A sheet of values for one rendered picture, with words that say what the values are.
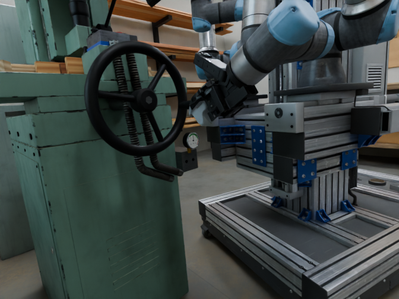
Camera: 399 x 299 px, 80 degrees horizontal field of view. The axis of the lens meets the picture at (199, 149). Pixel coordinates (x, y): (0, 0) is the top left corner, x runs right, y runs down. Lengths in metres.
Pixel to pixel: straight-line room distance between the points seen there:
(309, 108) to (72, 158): 0.71
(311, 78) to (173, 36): 3.39
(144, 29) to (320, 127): 3.30
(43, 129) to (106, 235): 0.37
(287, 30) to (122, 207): 0.68
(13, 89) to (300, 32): 0.63
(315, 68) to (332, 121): 0.18
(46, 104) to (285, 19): 0.59
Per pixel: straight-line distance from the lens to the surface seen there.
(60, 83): 0.76
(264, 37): 0.46
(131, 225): 0.88
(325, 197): 1.28
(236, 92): 0.52
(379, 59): 1.43
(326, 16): 0.93
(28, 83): 0.74
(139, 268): 0.97
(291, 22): 0.44
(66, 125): 0.75
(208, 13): 1.07
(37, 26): 1.15
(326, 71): 0.89
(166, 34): 4.05
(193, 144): 0.90
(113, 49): 0.62
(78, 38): 0.93
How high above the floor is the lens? 0.78
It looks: 10 degrees down
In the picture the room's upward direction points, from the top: 5 degrees counter-clockwise
